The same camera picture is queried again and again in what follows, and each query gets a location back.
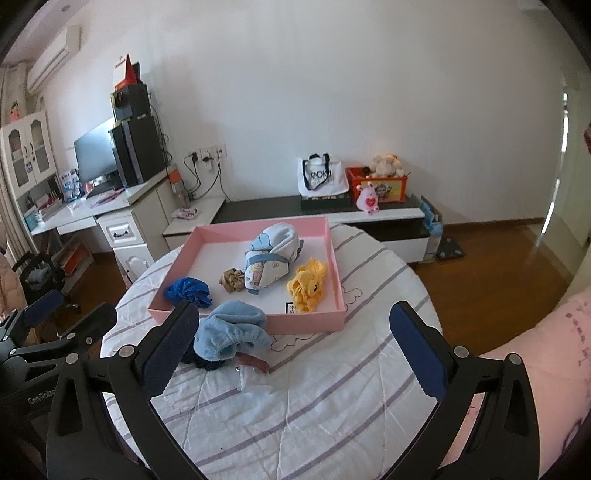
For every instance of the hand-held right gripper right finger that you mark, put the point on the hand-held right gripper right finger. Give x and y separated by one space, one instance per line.
418 350

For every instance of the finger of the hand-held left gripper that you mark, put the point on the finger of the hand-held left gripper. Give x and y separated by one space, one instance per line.
44 307
92 321

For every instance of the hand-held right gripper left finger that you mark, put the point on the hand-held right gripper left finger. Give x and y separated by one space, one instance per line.
168 350

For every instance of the navy scrunchie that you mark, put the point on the navy scrunchie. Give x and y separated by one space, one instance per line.
207 363

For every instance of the blue knit cloth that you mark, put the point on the blue knit cloth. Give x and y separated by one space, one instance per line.
187 290

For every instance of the light blue fleece cloth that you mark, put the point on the light blue fleece cloth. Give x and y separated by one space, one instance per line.
231 332

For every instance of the clear plastic bag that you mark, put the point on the clear plastic bag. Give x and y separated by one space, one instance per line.
251 367

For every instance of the brown scrunchie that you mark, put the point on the brown scrunchie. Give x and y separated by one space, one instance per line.
233 279

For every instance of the pink shallow box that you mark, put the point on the pink shallow box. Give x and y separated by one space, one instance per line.
217 258

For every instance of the printed white blue baby garment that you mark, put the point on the printed white blue baby garment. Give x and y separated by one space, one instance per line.
272 272

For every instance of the black office chair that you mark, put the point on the black office chair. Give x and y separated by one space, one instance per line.
34 277

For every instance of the beige padded coat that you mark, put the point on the beige padded coat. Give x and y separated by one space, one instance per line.
9 290

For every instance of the stack of books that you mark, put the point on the stack of books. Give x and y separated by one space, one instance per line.
44 205

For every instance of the white desk with drawers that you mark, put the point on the white desk with drawers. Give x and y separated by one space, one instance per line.
83 212

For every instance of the black floor scale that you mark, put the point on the black floor scale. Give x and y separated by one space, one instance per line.
450 251

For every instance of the beige curtain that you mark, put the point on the beige curtain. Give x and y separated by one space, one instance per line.
5 198

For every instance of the pink pens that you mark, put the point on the pink pens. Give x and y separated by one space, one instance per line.
106 197

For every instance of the blue white package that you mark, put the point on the blue white package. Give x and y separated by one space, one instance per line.
70 184

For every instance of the blue carton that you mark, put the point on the blue carton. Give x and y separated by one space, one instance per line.
431 226

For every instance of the pink floral fabric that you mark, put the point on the pink floral fabric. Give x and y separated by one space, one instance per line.
545 341

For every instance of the pink printed packet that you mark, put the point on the pink printed packet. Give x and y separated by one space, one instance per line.
184 212

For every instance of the white corner shelf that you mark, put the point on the white corner shelf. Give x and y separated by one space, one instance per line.
203 212

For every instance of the white glass-door cabinet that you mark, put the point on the white glass-door cabinet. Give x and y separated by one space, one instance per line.
28 161

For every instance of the pink plush toy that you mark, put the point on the pink plush toy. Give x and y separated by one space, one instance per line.
368 199

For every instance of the black computer monitor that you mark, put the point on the black computer monitor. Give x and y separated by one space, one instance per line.
94 152

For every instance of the red toy box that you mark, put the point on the red toy box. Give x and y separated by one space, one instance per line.
388 189

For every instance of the orange capped bottle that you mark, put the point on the orange capped bottle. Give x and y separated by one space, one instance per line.
174 177

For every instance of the black computer tower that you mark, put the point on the black computer tower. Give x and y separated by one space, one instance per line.
143 147

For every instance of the black white TV cabinet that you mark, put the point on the black white TV cabinet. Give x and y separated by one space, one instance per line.
277 203

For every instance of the beige plush toy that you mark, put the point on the beige plush toy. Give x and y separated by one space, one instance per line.
385 165

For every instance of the white tote bag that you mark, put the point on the white tote bag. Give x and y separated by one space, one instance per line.
323 177

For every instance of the small pink doll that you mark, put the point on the small pink doll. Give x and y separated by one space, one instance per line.
15 111

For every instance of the red white carton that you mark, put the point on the red white carton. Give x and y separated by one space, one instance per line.
122 71

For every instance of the white air conditioner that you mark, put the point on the white air conditioner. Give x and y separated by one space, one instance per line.
53 57

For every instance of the red door decoration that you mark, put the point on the red door decoration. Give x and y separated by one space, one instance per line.
587 138

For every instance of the white wall sockets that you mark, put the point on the white wall sockets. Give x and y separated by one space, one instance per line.
217 151

